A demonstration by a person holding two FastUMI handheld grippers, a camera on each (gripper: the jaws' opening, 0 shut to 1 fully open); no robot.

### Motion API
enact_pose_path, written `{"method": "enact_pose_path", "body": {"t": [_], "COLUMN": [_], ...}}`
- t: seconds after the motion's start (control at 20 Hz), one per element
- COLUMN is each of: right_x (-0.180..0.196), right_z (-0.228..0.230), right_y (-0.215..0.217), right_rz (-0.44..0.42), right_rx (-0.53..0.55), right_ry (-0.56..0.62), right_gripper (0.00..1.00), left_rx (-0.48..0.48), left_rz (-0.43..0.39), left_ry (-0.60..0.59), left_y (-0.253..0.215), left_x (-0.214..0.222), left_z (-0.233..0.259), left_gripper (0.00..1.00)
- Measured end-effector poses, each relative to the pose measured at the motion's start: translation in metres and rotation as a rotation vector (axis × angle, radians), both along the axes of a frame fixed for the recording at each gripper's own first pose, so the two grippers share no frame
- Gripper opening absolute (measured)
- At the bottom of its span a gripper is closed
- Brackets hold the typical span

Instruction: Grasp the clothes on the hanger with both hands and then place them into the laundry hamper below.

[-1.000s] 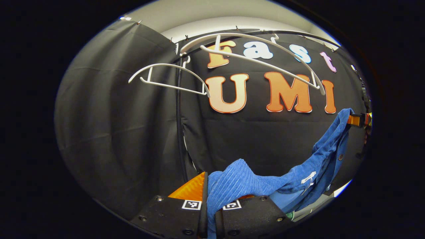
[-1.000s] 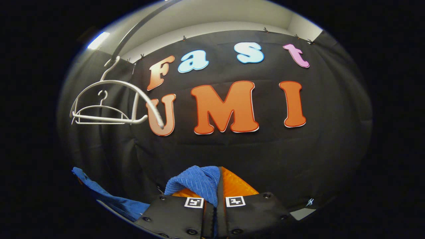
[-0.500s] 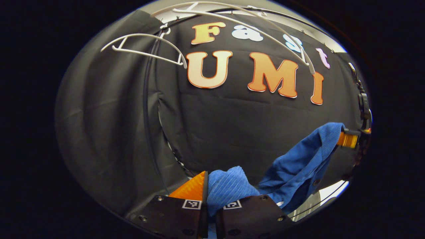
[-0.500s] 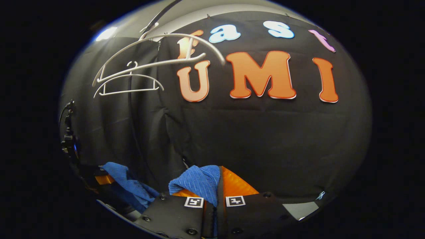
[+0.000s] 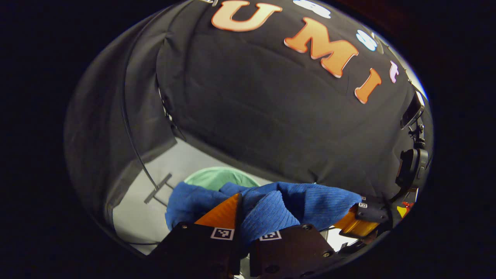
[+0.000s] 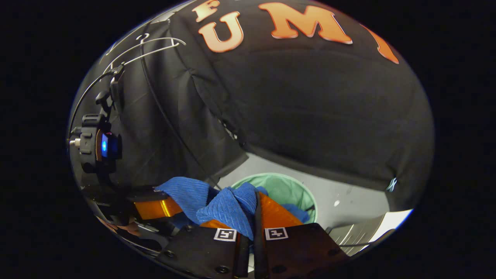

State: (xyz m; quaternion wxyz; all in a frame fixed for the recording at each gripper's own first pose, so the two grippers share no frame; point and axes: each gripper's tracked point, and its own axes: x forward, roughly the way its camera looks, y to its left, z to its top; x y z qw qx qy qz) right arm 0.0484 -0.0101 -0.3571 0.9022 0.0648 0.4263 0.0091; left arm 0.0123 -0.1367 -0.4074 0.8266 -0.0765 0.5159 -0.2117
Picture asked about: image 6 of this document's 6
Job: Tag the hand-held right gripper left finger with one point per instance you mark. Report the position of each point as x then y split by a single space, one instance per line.
201 252

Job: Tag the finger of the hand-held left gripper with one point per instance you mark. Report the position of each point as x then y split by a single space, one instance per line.
155 208

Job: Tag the grey ribbed panel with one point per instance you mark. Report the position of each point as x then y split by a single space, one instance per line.
364 232

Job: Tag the white clothes hanger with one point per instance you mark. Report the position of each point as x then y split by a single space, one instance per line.
155 39

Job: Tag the black backdrop cloth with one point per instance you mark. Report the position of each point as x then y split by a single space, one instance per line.
310 116

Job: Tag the green laundry hamper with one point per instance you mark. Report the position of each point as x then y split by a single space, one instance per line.
286 190

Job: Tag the pale blue ribbon tie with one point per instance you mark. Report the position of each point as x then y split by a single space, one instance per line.
392 185

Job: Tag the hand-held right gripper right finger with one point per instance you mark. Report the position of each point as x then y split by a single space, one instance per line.
298 252

